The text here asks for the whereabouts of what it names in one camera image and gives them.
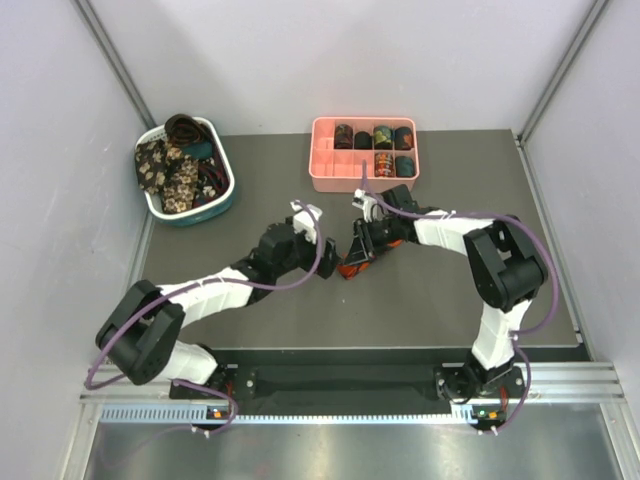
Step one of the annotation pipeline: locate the teal white laundry basket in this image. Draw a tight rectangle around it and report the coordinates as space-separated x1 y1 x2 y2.
135 117 236 226

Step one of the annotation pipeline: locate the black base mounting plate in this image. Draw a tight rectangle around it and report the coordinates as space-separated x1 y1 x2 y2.
169 347 526 416

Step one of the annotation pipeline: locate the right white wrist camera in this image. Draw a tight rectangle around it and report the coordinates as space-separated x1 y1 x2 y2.
352 189 383 222

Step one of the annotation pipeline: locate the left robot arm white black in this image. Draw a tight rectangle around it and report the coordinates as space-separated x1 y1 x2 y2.
95 217 339 397

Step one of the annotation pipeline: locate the red orange patterned rolled tie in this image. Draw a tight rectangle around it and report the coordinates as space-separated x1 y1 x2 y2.
374 151 395 178

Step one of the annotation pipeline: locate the dark brown rolled tie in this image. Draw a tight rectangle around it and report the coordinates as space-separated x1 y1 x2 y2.
164 114 213 148

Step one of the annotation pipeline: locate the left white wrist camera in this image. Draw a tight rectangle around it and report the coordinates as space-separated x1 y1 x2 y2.
290 200 323 245

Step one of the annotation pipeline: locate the brown floral tie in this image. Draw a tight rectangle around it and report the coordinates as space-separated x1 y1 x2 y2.
134 139 199 214

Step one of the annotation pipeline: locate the dark red floral rolled tie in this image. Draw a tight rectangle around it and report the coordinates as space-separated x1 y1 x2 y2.
334 123 354 150

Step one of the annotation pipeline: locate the pink compartment organizer box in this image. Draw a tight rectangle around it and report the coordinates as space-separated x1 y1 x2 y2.
308 116 420 193

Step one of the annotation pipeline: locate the dark teal tie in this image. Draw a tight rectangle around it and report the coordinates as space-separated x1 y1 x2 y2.
181 141 215 161

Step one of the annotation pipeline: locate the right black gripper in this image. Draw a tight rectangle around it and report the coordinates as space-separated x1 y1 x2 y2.
345 216 400 266

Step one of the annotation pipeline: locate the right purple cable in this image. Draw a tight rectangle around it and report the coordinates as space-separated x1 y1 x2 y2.
360 166 560 434

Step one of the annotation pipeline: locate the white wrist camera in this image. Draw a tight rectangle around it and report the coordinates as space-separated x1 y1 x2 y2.
352 189 383 222
290 200 323 245

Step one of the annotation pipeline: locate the grey slotted cable duct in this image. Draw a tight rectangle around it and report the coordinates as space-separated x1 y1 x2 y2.
100 404 500 425

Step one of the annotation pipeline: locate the dark green rolled tie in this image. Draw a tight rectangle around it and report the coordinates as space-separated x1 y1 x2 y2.
395 155 416 178

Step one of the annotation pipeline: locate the black rolled tie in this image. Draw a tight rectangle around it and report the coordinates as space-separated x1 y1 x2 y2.
353 131 373 150

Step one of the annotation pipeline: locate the teal orange leaf rolled tie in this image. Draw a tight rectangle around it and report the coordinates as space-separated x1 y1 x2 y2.
394 126 414 151

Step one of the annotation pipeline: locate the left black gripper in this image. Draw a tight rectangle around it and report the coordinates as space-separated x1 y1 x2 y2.
273 226 340 278

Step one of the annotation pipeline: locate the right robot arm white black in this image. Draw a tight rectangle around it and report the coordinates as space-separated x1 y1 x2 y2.
338 185 549 403

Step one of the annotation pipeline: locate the orange navy striped tie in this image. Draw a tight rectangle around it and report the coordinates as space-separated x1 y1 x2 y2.
337 240 403 280

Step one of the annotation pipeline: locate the green yellow leaf rolled tie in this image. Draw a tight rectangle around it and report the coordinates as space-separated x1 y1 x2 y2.
373 125 394 150

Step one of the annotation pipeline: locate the dark red striped tie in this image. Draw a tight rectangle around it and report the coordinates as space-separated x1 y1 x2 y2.
192 156 230 208

